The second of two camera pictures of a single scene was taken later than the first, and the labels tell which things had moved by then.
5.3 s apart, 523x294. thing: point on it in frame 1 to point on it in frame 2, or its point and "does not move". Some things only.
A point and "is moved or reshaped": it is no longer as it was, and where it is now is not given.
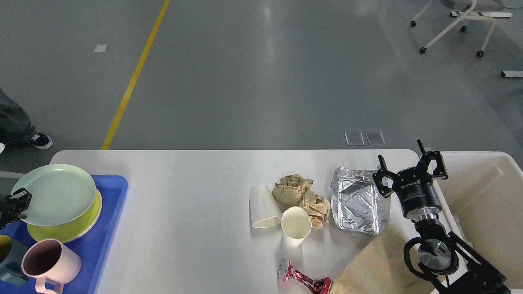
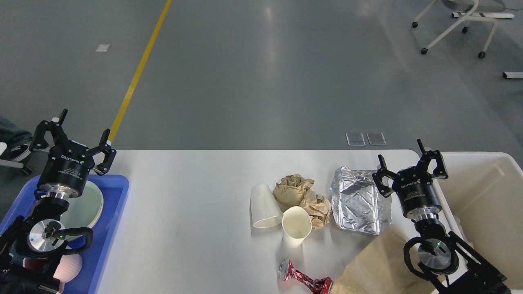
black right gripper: (415, 190) does not move
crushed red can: (286, 270) does not move
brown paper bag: (380, 267) does not move
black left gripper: (7, 210) to (65, 171)
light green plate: (60, 194) is moved or reshaped
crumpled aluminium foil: (357, 204) does not move
